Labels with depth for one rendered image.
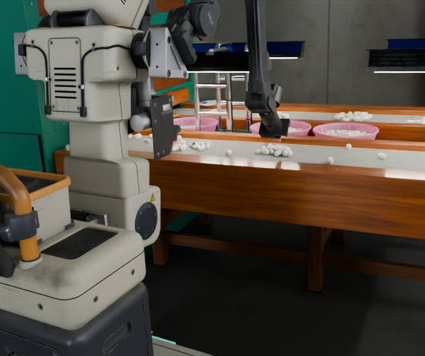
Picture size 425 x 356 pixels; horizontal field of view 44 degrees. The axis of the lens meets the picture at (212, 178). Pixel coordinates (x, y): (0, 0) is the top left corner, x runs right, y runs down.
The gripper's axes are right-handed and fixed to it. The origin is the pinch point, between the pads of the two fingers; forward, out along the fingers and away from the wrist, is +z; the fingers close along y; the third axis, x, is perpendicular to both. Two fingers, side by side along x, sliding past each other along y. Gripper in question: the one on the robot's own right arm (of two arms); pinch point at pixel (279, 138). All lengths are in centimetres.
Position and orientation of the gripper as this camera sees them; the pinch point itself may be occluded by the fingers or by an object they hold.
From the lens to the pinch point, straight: 189.6
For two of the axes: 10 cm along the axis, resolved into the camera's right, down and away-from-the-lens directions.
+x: -2.3, 9.1, -3.5
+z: 3.3, 4.1, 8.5
